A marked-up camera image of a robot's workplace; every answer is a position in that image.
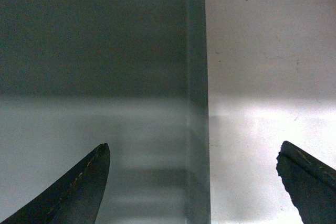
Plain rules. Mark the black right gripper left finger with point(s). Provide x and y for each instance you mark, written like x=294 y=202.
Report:
x=75 y=197

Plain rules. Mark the grey rectangular serving tray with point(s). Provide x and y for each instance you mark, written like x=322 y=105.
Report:
x=130 y=73

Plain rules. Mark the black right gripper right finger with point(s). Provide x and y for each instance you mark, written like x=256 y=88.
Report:
x=309 y=182

